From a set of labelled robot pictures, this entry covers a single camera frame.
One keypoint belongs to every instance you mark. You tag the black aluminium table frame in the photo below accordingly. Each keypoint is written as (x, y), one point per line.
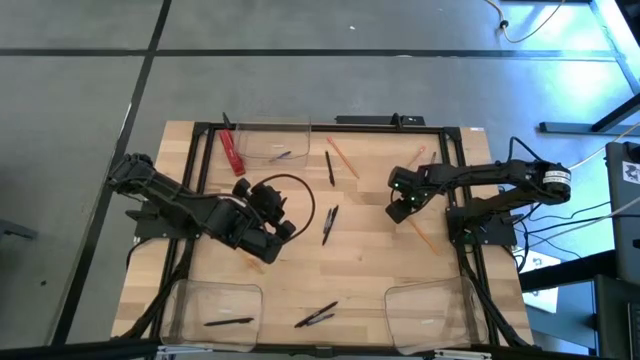
(365, 128)

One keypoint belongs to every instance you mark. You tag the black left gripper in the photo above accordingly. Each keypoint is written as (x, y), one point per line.
(265, 205)

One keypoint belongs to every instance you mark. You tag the white paper sheet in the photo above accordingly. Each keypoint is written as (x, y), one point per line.
(545, 300)

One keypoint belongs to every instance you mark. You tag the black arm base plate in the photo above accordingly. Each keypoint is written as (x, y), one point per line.
(150, 231)
(500, 236)

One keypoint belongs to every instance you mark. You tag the black metal beam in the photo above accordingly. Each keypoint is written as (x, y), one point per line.
(585, 128)

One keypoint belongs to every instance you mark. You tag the clear plastic bin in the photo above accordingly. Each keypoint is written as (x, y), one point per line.
(260, 145)
(440, 305)
(200, 305)

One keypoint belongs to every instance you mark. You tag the black pen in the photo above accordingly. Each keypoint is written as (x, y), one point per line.
(316, 314)
(227, 321)
(330, 169)
(327, 222)
(330, 224)

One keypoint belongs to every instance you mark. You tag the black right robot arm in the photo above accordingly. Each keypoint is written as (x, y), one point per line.
(475, 174)

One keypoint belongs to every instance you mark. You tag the grey equipment cabinet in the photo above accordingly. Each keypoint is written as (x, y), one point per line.
(625, 235)

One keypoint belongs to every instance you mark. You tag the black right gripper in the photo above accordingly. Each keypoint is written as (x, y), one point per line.
(402, 210)

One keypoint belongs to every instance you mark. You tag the grey metal object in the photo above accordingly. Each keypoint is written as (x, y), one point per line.
(12, 230)

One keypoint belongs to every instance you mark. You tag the dark cabinet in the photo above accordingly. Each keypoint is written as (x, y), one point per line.
(617, 320)

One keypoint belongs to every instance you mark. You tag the orange pencil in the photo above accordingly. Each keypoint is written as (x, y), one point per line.
(425, 238)
(417, 155)
(343, 158)
(254, 263)

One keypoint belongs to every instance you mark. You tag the red stapler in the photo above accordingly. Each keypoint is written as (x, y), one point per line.
(233, 155)

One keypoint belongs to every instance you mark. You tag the long black device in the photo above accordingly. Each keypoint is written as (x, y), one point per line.
(370, 120)

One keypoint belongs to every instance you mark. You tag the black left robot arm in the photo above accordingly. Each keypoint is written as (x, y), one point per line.
(170, 195)

